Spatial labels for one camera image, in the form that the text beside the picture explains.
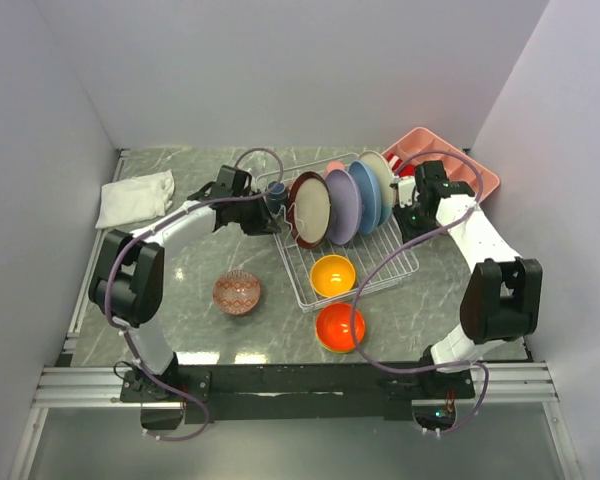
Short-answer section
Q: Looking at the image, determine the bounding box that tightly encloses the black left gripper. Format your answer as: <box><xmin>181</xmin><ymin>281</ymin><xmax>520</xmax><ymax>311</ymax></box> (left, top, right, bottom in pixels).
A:
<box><xmin>231</xmin><ymin>188</ymin><xmax>280</xmax><ymax>236</ymax></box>

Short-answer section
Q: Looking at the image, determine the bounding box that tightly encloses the dark blue ceramic mug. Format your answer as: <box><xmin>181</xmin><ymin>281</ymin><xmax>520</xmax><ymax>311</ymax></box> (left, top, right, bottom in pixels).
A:
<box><xmin>265</xmin><ymin>182</ymin><xmax>288</xmax><ymax>215</ymax></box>

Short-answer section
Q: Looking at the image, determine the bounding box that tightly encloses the dark red rimmed plate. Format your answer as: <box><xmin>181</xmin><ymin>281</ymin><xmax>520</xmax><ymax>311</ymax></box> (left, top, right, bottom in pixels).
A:
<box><xmin>287</xmin><ymin>171</ymin><xmax>331</xmax><ymax>249</ymax></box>

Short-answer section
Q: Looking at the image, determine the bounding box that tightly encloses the cream and blue plate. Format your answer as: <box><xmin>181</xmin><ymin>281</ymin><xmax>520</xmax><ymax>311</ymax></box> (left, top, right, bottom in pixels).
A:
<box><xmin>358</xmin><ymin>150</ymin><xmax>395</xmax><ymax>227</ymax></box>

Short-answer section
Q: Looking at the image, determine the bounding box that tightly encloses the lavender plate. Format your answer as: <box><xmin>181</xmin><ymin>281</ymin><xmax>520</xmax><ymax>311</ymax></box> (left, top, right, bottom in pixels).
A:
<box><xmin>325</xmin><ymin>169</ymin><xmax>362</xmax><ymax>245</ymax></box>

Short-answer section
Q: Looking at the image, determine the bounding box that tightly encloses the white wire dish rack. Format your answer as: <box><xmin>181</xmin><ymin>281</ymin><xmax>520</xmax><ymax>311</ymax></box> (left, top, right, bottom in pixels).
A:
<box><xmin>255</xmin><ymin>151</ymin><xmax>419</xmax><ymax>312</ymax></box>

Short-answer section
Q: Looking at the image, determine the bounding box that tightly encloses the pink plastic cup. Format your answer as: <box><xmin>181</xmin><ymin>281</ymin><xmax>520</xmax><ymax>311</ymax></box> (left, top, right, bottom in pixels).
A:
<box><xmin>325</xmin><ymin>161</ymin><xmax>346</xmax><ymax>175</ymax></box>

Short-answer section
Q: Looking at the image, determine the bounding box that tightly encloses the orange-yellow bowl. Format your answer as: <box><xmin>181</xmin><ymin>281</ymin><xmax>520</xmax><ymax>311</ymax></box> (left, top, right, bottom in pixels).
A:
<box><xmin>309</xmin><ymin>254</ymin><xmax>357</xmax><ymax>298</ymax></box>

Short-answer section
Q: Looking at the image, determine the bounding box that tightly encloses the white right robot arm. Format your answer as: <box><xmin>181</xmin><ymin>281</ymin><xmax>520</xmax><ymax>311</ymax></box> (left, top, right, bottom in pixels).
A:
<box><xmin>392</xmin><ymin>160</ymin><xmax>543</xmax><ymax>398</ymax></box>

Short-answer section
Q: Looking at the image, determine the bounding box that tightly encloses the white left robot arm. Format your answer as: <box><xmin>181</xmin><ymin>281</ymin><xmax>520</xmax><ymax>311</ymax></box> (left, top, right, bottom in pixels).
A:
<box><xmin>88</xmin><ymin>165</ymin><xmax>279</xmax><ymax>402</ymax></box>

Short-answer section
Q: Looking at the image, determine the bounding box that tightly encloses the red cloth item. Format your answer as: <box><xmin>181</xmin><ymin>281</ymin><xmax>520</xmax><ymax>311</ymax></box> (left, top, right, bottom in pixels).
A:
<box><xmin>399</xmin><ymin>163</ymin><xmax>415</xmax><ymax>177</ymax></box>

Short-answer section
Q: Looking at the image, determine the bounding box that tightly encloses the red white striped item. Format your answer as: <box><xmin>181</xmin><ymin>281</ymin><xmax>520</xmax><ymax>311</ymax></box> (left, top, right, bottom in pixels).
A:
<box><xmin>387</xmin><ymin>154</ymin><xmax>402</xmax><ymax>173</ymax></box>

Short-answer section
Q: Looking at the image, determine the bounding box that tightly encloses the pink compartment organizer tray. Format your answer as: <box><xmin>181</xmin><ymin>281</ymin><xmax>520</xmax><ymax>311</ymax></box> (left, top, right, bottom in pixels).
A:
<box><xmin>382</xmin><ymin>127</ymin><xmax>500</xmax><ymax>200</ymax></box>

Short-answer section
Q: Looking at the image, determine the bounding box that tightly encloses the red white patterned bowl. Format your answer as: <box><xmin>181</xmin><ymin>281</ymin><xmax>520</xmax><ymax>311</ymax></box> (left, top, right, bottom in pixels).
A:
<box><xmin>212</xmin><ymin>270</ymin><xmax>262</xmax><ymax>316</ymax></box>

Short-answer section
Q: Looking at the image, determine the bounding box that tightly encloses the white folded cloth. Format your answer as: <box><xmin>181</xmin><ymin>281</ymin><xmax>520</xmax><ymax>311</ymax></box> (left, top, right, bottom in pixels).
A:
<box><xmin>95</xmin><ymin>170</ymin><xmax>175</xmax><ymax>230</ymax></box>

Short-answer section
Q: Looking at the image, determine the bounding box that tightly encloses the red-orange bowl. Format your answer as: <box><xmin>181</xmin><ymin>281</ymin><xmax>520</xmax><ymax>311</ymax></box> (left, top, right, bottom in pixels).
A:
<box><xmin>315</xmin><ymin>303</ymin><xmax>355</xmax><ymax>354</ymax></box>

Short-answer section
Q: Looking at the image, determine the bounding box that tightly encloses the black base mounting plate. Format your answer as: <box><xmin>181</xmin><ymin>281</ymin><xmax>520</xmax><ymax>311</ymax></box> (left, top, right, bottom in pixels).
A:
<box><xmin>116</xmin><ymin>362</ymin><xmax>475</xmax><ymax>430</ymax></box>

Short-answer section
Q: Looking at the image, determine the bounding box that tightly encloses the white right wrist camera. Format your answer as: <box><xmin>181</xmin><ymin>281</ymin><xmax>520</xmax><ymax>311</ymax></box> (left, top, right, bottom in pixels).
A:
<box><xmin>391</xmin><ymin>176</ymin><xmax>417</xmax><ymax>208</ymax></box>

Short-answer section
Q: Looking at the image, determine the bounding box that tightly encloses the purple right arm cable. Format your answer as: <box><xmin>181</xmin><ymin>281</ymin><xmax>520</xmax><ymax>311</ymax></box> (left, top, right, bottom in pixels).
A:
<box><xmin>349</xmin><ymin>147</ymin><xmax>491</xmax><ymax>435</ymax></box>

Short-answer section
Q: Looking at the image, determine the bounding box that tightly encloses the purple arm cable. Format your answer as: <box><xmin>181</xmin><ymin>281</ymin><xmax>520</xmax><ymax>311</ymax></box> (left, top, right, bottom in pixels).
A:
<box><xmin>349</xmin><ymin>147</ymin><xmax>491</xmax><ymax>435</ymax></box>
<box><xmin>103</xmin><ymin>147</ymin><xmax>286</xmax><ymax>442</ymax></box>

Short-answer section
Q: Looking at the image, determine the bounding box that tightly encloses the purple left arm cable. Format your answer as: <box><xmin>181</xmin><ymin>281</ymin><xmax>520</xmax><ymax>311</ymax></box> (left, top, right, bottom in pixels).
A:
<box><xmin>103</xmin><ymin>147</ymin><xmax>286</xmax><ymax>442</ymax></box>

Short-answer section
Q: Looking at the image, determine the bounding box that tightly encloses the aluminium rail frame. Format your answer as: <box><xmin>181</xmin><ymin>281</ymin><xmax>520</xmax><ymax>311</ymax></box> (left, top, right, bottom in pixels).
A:
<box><xmin>7</xmin><ymin>147</ymin><xmax>581</xmax><ymax>480</ymax></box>

